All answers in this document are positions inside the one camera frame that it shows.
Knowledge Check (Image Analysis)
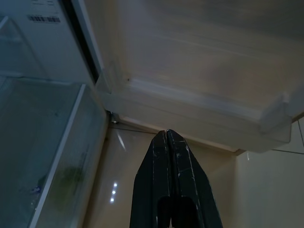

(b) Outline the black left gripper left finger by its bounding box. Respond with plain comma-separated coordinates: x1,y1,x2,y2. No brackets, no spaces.
129,129,172,228

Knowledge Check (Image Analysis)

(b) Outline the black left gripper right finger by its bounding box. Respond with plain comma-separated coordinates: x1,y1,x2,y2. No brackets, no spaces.
167,129,223,228

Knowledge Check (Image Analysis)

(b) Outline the black fridge door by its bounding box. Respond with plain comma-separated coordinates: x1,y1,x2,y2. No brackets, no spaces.
71,0,304,154

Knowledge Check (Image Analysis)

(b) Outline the fridge body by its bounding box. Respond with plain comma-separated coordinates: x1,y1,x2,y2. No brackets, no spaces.
0,0,112,228

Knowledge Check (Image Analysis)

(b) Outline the clear fridge shelf tray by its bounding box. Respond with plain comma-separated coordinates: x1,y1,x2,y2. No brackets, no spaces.
0,15,52,79

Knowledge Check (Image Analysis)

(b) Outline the clear door shelf bin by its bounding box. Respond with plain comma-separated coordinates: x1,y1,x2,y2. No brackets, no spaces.
95,59,293,152

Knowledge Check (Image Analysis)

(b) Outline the clear crisper drawer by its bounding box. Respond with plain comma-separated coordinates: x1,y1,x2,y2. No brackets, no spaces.
0,76,107,228

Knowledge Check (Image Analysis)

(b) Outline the barcode sticker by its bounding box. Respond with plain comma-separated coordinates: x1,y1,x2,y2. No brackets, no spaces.
25,0,62,24

